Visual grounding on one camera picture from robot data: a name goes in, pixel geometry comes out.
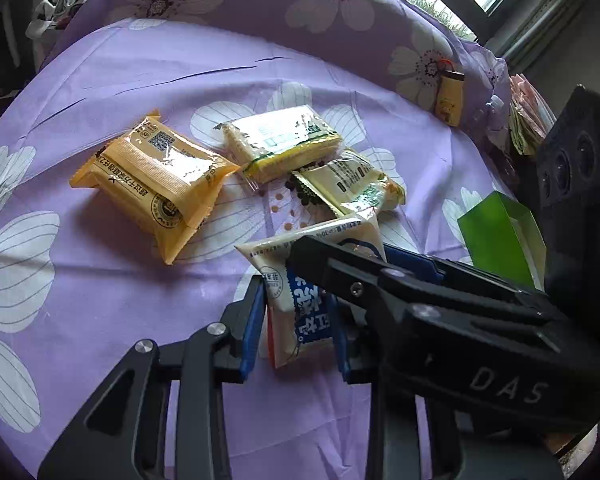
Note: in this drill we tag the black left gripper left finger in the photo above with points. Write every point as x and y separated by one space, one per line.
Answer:
120 431

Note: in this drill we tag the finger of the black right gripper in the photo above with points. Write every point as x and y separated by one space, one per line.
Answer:
352 272

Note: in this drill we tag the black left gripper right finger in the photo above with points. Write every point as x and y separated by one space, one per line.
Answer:
422 424

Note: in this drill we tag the white red blue snack packet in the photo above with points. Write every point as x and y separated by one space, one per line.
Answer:
298 320

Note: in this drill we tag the orange yellow snack packet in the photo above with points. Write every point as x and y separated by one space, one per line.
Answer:
166 183

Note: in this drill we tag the cream green corn snack packet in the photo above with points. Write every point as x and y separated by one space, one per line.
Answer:
350 183

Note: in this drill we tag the green cardboard box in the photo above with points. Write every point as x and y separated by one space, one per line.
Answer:
503 238

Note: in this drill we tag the purple floral bed sheet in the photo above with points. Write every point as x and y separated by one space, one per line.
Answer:
121 214

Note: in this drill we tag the soda cracker packet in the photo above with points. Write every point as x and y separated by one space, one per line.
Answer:
268 146

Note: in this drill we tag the yellow bottle with brown cap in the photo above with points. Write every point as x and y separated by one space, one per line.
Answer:
450 96

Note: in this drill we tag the clear plastic water bottle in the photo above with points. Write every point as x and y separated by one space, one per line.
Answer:
488 119

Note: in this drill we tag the folded pink cloth stack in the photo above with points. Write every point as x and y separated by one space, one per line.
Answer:
530 117

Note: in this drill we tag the white black plush toy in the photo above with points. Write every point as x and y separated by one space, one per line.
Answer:
52 15

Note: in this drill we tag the black camera box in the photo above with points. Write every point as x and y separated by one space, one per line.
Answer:
568 164

